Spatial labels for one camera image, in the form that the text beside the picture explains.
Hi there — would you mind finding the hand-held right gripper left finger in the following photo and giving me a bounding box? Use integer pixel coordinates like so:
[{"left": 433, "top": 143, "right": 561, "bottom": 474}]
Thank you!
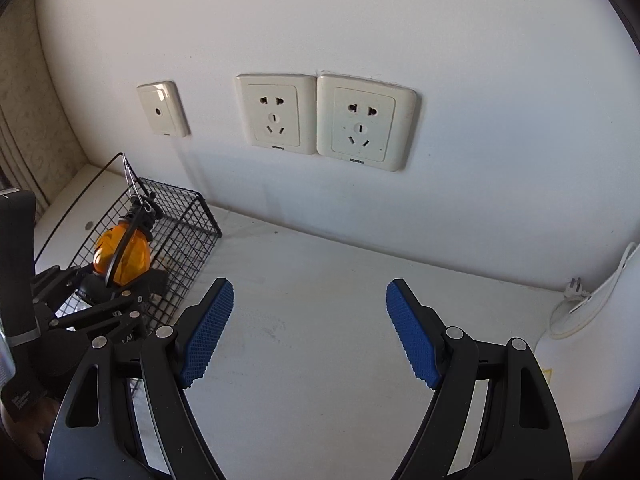
[{"left": 44, "top": 277, "right": 235, "bottom": 480}]

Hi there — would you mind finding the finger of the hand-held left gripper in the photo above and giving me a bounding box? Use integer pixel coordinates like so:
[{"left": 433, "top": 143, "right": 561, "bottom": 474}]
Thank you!
[
  {"left": 31, "top": 266, "right": 88, "bottom": 306},
  {"left": 47, "top": 269, "right": 168, "bottom": 346}
]

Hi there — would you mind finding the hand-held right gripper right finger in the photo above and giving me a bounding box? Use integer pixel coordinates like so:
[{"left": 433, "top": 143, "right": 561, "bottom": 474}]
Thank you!
[{"left": 385, "top": 278, "right": 573, "bottom": 480}]

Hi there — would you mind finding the orange camping lantern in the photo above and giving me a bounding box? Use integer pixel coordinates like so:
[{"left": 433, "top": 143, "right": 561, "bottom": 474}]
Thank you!
[{"left": 75, "top": 155, "right": 163, "bottom": 306}]

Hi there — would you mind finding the black wire basket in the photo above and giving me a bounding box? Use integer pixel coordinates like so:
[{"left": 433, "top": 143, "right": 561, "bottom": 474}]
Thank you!
[{"left": 32, "top": 152, "right": 223, "bottom": 361}]

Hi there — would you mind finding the person's left forearm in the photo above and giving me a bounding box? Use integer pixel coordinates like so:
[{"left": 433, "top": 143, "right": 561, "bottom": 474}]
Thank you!
[{"left": 0, "top": 392, "right": 58, "bottom": 458}]

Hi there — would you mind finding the beige patterned curtain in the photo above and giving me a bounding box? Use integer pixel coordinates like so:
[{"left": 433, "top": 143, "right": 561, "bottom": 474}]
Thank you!
[{"left": 0, "top": 10, "right": 88, "bottom": 206}]

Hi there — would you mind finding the white water dispenser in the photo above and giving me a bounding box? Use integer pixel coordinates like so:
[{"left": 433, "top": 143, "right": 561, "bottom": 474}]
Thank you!
[{"left": 532, "top": 242, "right": 640, "bottom": 461}]

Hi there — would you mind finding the small cream antenna socket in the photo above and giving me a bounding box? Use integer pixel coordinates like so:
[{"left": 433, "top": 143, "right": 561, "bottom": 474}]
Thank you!
[{"left": 136, "top": 80, "right": 191, "bottom": 138}]

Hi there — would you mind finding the white power cord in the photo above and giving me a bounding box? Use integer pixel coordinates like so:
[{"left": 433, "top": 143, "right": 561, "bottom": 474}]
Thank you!
[{"left": 549, "top": 241, "right": 640, "bottom": 339}]

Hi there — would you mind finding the cream wall power socket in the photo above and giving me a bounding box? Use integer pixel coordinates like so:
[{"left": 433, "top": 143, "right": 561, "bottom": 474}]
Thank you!
[
  {"left": 235, "top": 73, "right": 318, "bottom": 155},
  {"left": 316, "top": 74, "right": 418, "bottom": 172}
]

